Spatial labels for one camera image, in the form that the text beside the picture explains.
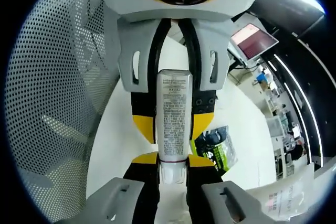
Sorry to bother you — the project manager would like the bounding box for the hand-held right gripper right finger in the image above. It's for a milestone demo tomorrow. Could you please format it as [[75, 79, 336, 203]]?
[[185, 154, 267, 224]]

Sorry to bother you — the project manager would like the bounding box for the green foil skincare sachet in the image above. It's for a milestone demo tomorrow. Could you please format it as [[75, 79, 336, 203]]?
[[190, 125, 239, 177]]

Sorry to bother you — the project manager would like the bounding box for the monitor with red screen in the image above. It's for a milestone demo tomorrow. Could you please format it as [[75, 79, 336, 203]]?
[[230, 22, 280, 61]]

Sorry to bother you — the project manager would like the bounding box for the large white skincare tube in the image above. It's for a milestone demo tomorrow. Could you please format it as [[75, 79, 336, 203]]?
[[246, 160, 316, 221]]

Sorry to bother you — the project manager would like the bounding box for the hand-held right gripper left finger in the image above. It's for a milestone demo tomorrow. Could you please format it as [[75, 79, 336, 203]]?
[[86, 152, 161, 224]]

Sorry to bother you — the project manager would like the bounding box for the red label skincare bottle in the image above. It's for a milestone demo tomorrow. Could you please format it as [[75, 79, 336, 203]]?
[[155, 69, 194, 186]]

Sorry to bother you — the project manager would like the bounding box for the grey mesh office chair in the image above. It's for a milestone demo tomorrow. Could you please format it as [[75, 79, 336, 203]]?
[[5, 0, 124, 222]]

